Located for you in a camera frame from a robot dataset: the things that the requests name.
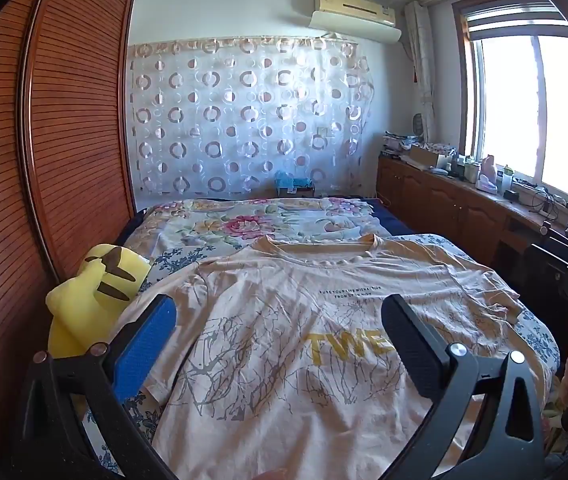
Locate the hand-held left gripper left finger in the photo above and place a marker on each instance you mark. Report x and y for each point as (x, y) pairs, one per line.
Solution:
(146, 345)

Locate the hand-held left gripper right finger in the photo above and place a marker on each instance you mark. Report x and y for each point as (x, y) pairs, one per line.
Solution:
(416, 347)

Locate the beige printed t-shirt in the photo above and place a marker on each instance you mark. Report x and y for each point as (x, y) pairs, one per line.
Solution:
(289, 360)

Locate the yellow plush toy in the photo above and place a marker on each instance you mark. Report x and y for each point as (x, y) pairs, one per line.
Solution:
(79, 305)

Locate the blue floral bedsheet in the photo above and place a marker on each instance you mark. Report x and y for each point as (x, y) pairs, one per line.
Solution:
(179, 260)

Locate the pink bottle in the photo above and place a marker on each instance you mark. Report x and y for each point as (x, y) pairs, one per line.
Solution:
(488, 172)

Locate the wooden low cabinet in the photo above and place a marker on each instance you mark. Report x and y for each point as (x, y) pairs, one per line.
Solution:
(443, 205)

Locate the window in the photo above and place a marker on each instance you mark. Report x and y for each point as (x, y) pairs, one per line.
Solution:
(563, 110)

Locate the pink floral quilt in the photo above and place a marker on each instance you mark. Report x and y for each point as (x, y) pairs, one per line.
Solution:
(244, 225)

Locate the cardboard box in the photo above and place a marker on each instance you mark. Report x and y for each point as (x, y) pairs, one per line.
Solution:
(423, 156)

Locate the dark oval object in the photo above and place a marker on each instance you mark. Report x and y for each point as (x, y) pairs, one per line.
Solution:
(419, 125)

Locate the stack of papers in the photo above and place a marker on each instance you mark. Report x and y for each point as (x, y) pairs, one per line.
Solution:
(396, 142)

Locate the blue toy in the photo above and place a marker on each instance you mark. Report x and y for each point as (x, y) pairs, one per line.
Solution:
(286, 182)

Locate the wooden louvered wardrobe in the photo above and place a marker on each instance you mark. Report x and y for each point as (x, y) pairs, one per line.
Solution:
(64, 135)

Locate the circle patterned sheer curtain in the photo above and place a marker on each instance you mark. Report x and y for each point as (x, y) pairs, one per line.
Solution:
(244, 125)

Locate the white tied window curtain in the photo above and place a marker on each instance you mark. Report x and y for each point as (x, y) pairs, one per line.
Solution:
(421, 60)

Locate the white air conditioner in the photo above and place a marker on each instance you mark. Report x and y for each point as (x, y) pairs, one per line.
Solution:
(353, 5)

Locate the wall air conditioner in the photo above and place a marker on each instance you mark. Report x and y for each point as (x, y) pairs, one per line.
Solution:
(363, 27)

